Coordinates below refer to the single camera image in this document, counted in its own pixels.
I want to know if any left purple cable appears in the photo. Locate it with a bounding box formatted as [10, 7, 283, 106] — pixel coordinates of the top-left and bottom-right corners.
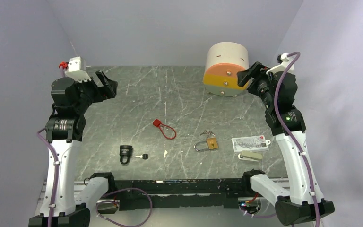
[36, 128, 60, 227]

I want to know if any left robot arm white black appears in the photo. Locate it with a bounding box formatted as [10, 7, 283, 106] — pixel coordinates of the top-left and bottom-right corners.
[28, 71, 118, 227]

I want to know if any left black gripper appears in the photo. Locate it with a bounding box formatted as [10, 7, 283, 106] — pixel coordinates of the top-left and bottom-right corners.
[73, 70, 117, 113]

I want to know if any cylindrical drawer box orange yellow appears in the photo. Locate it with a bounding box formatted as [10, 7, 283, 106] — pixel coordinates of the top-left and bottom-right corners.
[203, 42, 249, 97]

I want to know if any beige white stapler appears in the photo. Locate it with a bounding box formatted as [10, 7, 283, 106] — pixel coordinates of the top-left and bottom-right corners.
[238, 151, 263, 162]

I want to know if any white card package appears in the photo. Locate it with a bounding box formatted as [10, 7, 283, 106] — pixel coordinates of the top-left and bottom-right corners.
[231, 135, 271, 153]

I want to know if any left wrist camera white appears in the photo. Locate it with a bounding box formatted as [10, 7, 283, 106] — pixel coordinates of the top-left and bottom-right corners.
[59, 56, 92, 83]

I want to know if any black padlock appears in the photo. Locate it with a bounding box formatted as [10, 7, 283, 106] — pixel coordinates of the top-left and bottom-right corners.
[119, 145, 133, 165]

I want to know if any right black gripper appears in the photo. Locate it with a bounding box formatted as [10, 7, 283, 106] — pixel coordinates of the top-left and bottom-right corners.
[237, 61, 275, 108]

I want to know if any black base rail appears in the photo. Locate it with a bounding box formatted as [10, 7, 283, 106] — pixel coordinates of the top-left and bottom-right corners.
[99, 178, 260, 211]

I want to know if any red cable lock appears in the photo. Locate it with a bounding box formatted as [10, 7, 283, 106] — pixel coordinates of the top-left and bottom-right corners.
[152, 119, 177, 140]

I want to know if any brass padlock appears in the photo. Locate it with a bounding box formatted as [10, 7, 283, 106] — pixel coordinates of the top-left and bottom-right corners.
[193, 137, 219, 152]

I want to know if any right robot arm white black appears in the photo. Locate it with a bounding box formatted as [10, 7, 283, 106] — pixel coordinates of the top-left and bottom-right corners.
[237, 62, 335, 226]

